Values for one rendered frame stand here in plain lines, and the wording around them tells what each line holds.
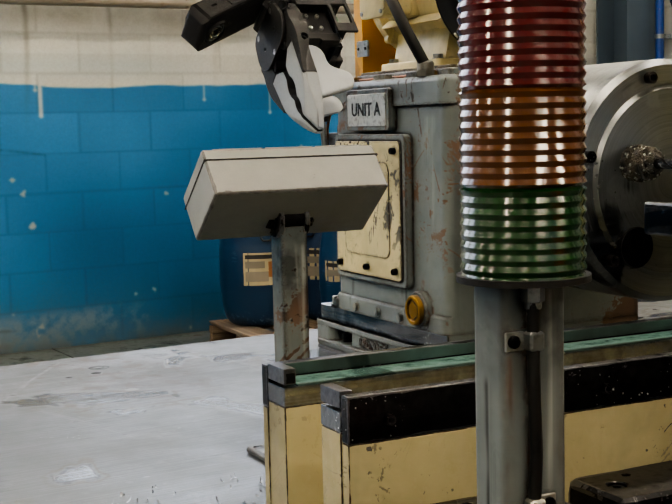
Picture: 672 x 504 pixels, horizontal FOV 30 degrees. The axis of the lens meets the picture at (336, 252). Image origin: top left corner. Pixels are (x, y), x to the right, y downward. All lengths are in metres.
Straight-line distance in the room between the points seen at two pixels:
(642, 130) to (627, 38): 6.89
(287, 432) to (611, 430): 0.24
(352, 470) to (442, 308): 0.64
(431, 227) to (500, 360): 0.88
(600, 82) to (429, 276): 0.33
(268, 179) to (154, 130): 5.64
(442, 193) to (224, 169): 0.41
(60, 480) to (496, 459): 0.61
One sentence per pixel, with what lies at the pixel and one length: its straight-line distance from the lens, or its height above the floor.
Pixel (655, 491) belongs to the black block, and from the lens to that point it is 0.87.
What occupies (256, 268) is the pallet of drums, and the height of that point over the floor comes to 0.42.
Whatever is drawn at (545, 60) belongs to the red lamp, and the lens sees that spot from 0.57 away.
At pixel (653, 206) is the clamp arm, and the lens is 1.16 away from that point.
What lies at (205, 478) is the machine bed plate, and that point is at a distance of 1.12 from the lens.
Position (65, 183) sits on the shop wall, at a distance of 6.57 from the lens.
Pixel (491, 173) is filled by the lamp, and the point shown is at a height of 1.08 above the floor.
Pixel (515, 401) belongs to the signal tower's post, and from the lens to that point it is 0.60.
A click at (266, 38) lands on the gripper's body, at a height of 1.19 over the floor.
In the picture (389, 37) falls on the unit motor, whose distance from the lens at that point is 1.71.
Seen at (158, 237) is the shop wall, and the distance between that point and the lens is 6.76.
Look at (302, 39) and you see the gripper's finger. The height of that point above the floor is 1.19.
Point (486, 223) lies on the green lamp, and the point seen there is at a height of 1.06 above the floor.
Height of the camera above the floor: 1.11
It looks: 6 degrees down
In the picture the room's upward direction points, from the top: 1 degrees counter-clockwise
